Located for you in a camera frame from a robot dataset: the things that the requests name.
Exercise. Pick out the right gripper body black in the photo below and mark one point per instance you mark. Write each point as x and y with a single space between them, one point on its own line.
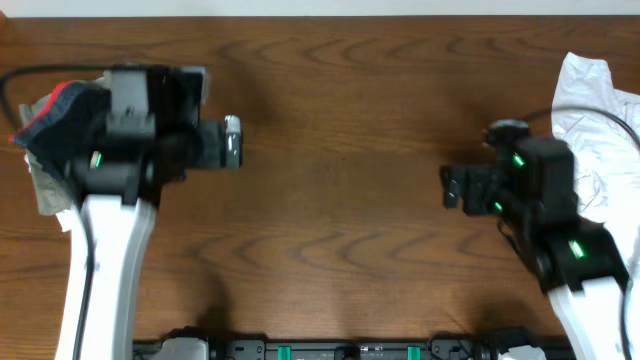
487 199

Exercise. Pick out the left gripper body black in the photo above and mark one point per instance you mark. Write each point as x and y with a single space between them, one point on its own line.
176 93

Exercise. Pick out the black leggings with red waistband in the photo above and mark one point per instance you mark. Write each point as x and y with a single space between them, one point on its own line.
56 133

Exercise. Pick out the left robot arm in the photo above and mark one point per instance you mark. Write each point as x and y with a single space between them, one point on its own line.
119 183

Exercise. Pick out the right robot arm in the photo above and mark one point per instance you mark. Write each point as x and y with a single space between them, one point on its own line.
575 261

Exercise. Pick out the white garment on right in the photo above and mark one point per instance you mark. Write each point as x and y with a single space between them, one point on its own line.
606 158

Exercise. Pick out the folded white garment under pile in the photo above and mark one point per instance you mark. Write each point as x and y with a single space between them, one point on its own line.
66 219

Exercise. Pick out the folded beige garment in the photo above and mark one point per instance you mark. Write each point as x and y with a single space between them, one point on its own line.
51 194

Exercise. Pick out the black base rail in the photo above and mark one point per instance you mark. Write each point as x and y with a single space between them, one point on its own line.
510 343

